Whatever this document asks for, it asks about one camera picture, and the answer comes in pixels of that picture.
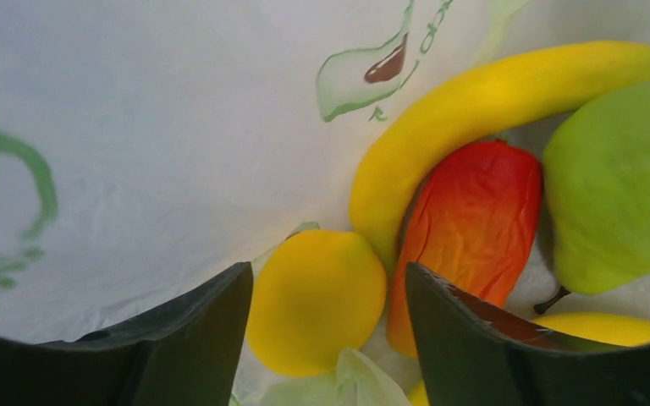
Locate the green fake apple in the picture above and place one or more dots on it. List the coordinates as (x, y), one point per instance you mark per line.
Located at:
(596, 169)

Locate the yellow fake banana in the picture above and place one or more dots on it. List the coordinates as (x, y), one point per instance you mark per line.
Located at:
(503, 94)
(621, 330)

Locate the red fake fruit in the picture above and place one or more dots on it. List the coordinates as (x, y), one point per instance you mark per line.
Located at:
(474, 224)

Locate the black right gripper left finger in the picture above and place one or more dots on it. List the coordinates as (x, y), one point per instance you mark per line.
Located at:
(183, 352)

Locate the yellow fake lemon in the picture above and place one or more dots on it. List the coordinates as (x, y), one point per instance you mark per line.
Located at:
(319, 292)

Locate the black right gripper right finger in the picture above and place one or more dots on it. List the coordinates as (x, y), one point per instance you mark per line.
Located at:
(471, 352)

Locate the green plastic bag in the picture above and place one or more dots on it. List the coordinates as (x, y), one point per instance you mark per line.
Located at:
(146, 146)

